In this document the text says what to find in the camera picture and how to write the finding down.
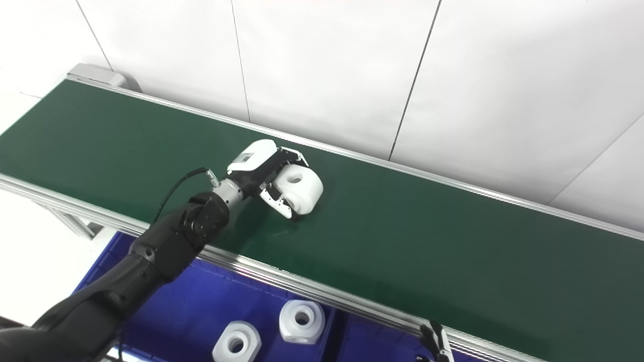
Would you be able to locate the white cylindrical plastic part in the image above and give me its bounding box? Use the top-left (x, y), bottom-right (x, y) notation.
top-left (274, 166), bottom-right (324, 216)

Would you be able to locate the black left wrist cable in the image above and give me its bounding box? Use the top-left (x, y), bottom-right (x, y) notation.
top-left (151, 167), bottom-right (222, 224)

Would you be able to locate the blue plastic bin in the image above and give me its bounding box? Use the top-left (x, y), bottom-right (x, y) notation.
top-left (336, 311), bottom-right (484, 362)
top-left (74, 230), bottom-right (345, 362)

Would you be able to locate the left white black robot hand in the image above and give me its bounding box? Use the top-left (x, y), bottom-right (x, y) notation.
top-left (226, 139), bottom-right (310, 220)

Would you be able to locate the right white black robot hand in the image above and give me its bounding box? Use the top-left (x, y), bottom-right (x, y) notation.
top-left (416, 318), bottom-right (455, 362)

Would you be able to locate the green conveyor belt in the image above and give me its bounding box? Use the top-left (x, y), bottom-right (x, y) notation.
top-left (0, 74), bottom-right (644, 362)
top-left (0, 79), bottom-right (644, 362)

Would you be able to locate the aluminium conveyor leg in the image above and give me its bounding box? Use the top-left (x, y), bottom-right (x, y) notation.
top-left (44, 207), bottom-right (107, 240)

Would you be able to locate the white hexagonal plastic part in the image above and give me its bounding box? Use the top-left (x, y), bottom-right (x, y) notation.
top-left (212, 320), bottom-right (263, 362)
top-left (279, 300), bottom-right (326, 344)

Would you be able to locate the grey conveyor end housing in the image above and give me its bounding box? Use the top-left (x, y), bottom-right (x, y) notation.
top-left (67, 63), bottom-right (142, 94)

